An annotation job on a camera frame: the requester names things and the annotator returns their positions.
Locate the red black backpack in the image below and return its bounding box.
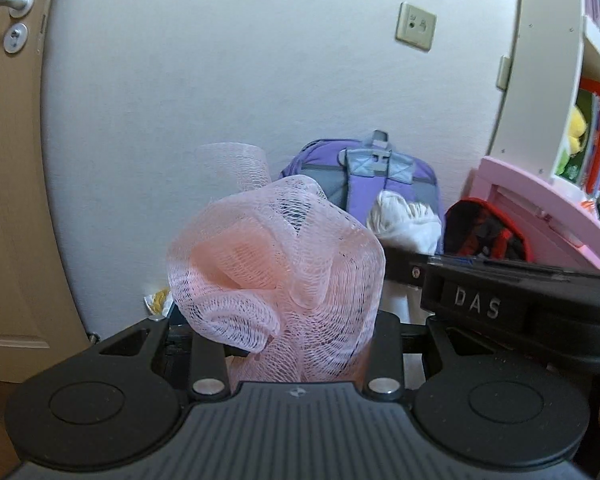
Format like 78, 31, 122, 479
443, 197, 533, 262

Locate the yellow plush toy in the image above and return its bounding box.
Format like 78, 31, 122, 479
555, 105, 588, 174

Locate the wall power socket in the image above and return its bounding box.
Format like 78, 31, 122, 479
394, 2, 437, 52

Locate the pink furniture frame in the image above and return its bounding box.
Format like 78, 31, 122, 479
469, 156, 600, 270

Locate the white bookshelf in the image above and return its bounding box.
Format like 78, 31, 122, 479
489, 0, 600, 204

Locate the purple grey backpack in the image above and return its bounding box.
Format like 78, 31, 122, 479
280, 130, 444, 226

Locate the pink foam net wrap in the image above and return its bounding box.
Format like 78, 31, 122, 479
166, 142, 385, 385

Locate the white crumpled cloth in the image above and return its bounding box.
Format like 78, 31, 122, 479
366, 190, 442, 255

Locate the wooden door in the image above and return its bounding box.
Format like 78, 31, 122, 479
0, 0, 88, 382

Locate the yellow white wrapper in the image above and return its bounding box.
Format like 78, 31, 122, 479
144, 288, 174, 318

